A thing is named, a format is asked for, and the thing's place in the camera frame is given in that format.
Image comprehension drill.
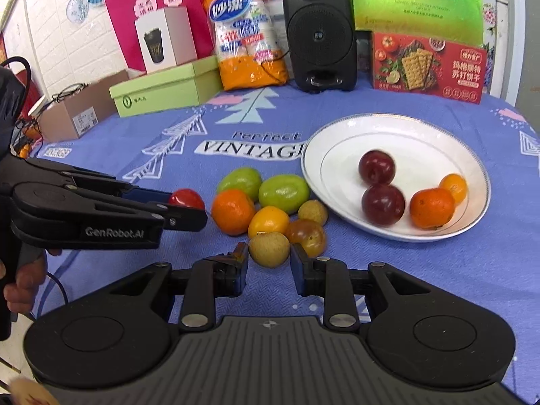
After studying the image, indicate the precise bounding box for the red cherry tomato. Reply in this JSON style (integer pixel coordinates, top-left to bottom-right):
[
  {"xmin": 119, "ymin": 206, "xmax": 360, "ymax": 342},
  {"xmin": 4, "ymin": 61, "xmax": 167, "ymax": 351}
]
[{"xmin": 168, "ymin": 188, "xmax": 205, "ymax": 210}]

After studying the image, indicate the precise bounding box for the brown red plum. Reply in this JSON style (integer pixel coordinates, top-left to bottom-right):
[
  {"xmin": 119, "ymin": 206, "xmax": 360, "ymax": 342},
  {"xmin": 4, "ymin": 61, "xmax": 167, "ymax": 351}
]
[{"xmin": 285, "ymin": 218, "xmax": 327, "ymax": 258}]

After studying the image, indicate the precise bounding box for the tan longan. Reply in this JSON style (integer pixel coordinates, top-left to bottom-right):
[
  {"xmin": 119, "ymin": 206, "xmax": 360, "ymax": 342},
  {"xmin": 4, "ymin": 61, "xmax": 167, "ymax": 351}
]
[
  {"xmin": 297, "ymin": 199, "xmax": 329, "ymax": 226},
  {"xmin": 249, "ymin": 232, "xmax": 290, "ymax": 268}
]

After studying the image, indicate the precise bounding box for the green fruit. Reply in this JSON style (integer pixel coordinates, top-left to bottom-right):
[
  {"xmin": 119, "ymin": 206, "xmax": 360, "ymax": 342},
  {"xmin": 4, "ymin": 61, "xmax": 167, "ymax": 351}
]
[
  {"xmin": 217, "ymin": 166, "xmax": 263, "ymax": 203},
  {"xmin": 258, "ymin": 174, "xmax": 310, "ymax": 215}
]

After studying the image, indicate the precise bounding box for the small yellow orange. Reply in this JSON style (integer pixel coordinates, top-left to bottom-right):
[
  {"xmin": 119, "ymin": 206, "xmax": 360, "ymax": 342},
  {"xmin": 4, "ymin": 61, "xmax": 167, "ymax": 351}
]
[{"xmin": 248, "ymin": 206, "xmax": 290, "ymax": 239}]

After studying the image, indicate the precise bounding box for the dark red plum front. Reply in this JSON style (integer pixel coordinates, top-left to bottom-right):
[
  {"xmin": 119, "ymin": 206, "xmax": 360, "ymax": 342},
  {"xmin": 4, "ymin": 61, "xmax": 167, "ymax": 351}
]
[{"xmin": 361, "ymin": 184, "xmax": 405, "ymax": 227}]

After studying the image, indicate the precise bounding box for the dark red plum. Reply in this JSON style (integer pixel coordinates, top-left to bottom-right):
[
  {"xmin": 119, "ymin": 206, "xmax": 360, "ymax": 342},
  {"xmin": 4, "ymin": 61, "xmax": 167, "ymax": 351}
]
[
  {"xmin": 358, "ymin": 150, "xmax": 396, "ymax": 186},
  {"xmin": 361, "ymin": 184, "xmax": 405, "ymax": 227}
]

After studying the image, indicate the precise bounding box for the large orange mandarin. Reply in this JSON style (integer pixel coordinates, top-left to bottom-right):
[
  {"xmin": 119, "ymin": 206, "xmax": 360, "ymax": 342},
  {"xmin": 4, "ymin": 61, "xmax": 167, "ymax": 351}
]
[{"xmin": 409, "ymin": 187, "xmax": 456, "ymax": 230}]

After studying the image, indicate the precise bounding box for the small front orange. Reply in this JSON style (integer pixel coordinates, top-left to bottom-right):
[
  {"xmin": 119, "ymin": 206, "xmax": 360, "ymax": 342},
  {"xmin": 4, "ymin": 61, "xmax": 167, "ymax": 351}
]
[{"xmin": 438, "ymin": 173, "xmax": 468, "ymax": 206}]

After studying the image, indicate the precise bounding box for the person left hand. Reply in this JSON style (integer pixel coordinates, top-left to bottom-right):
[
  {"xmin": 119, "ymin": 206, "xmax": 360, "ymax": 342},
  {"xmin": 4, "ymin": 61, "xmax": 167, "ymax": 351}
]
[{"xmin": 4, "ymin": 250, "xmax": 62, "ymax": 314}]

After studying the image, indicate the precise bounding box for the brown cardboard box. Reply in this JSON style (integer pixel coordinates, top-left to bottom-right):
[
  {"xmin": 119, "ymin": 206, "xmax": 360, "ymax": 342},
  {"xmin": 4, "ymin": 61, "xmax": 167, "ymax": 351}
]
[{"xmin": 37, "ymin": 70, "xmax": 128, "ymax": 143}]

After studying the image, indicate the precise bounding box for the blue printed tablecloth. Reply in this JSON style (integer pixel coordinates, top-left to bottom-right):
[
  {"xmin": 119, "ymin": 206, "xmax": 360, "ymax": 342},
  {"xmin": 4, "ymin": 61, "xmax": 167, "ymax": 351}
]
[{"xmin": 23, "ymin": 82, "xmax": 539, "ymax": 404}]

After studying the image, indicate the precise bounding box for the light green shoe box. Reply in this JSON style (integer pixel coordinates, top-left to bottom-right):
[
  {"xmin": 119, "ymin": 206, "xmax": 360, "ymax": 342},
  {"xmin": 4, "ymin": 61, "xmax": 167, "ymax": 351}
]
[{"xmin": 110, "ymin": 56, "xmax": 222, "ymax": 117}]

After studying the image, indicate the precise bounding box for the white ceramic plate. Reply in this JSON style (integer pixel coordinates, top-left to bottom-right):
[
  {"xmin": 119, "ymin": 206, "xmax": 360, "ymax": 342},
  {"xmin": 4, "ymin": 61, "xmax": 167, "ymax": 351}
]
[{"xmin": 301, "ymin": 113, "xmax": 491, "ymax": 243}]

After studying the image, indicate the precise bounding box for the white cup box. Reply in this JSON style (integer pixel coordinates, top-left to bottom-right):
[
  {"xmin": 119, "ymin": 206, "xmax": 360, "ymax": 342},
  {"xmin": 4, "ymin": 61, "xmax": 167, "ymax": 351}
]
[{"xmin": 135, "ymin": 6, "xmax": 197, "ymax": 74}]

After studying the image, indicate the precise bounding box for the orange paper cup pack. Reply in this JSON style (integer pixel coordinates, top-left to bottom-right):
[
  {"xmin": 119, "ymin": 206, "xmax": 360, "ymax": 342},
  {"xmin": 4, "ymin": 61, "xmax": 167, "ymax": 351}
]
[{"xmin": 204, "ymin": 0, "xmax": 288, "ymax": 90}]

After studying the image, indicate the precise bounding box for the black speaker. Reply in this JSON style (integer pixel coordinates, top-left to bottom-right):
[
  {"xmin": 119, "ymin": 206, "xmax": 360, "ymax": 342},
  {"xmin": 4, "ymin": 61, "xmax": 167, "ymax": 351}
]
[{"xmin": 283, "ymin": 0, "xmax": 357, "ymax": 92}]

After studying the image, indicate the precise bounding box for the red cracker box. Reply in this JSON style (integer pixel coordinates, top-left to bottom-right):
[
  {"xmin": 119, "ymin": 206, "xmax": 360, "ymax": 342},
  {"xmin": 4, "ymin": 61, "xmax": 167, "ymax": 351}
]
[{"xmin": 372, "ymin": 32, "xmax": 487, "ymax": 104}]

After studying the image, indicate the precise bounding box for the green gift box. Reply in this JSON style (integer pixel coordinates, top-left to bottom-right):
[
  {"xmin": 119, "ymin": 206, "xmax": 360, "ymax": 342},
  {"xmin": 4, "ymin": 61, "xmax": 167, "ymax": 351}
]
[{"xmin": 352, "ymin": 0, "xmax": 483, "ymax": 46}]

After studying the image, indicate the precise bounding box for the black speaker cable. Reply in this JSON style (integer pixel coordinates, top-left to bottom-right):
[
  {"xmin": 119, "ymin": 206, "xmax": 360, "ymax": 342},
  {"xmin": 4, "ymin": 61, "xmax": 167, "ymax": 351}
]
[{"xmin": 259, "ymin": 48, "xmax": 292, "ymax": 88}]

